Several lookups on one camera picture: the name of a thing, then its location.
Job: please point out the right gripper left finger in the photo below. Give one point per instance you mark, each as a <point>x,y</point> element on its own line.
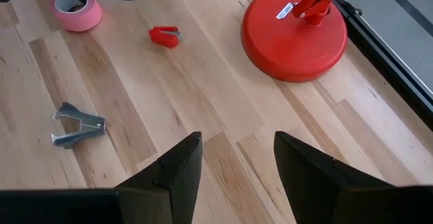
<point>169,190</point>

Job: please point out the small red stapler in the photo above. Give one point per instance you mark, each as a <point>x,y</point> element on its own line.
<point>162,38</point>

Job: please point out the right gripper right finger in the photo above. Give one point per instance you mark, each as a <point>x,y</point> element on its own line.
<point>318,190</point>

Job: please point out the red desk lamp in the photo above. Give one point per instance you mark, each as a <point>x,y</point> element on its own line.
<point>287,48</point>

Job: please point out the black aluminium table frame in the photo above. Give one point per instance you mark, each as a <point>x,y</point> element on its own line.
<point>382,61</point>

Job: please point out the pink tape roll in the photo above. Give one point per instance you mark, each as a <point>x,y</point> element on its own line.
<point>81,22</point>

